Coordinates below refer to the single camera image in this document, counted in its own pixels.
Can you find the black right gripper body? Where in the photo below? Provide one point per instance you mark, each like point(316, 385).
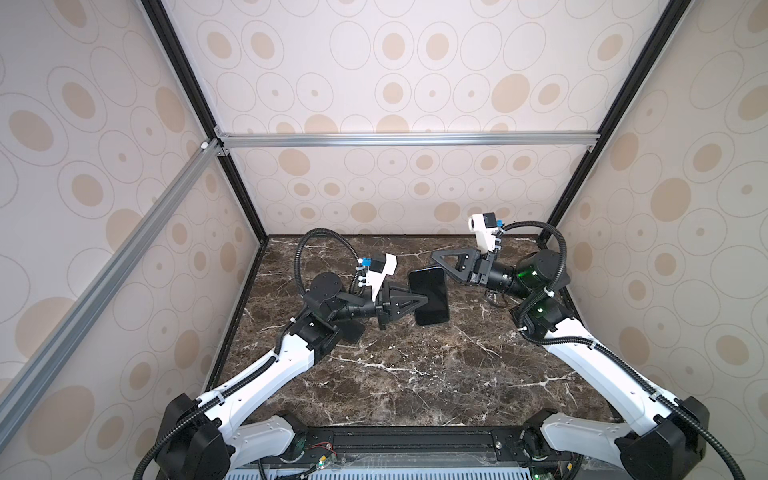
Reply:
point(482, 272)

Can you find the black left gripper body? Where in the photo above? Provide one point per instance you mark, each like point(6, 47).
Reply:
point(380, 306)

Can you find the black smartphone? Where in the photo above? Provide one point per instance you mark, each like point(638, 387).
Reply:
point(431, 283)

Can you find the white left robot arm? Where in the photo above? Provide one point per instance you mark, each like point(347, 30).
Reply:
point(209, 436)

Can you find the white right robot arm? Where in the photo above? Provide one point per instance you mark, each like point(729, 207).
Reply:
point(658, 437)

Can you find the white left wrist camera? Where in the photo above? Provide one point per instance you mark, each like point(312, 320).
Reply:
point(373, 271)

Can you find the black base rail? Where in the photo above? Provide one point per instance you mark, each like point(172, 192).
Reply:
point(410, 452)

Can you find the black corner frame post right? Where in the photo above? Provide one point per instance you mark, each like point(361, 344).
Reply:
point(648, 57)

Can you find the black corner frame post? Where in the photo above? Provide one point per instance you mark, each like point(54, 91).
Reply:
point(648, 57)
point(160, 22)

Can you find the silver aluminium rail back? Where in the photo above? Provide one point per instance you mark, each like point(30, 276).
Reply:
point(424, 139)

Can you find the silver aluminium rail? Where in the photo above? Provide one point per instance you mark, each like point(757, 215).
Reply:
point(40, 371)
point(424, 139)

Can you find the black corner frame post left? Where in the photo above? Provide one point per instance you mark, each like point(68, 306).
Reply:
point(160, 22)

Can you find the silver aluminium rail left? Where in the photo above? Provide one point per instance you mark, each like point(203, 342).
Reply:
point(40, 371)

